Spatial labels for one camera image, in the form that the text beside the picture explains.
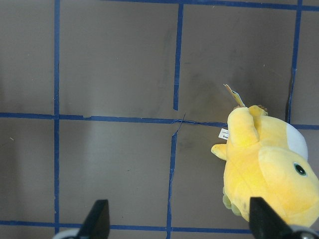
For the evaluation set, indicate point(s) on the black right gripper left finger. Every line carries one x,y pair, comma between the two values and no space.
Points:
97,223

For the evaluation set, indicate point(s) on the yellow plush penguin toy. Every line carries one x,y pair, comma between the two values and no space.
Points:
267,157

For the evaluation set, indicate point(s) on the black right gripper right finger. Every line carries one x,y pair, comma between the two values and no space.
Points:
265,223

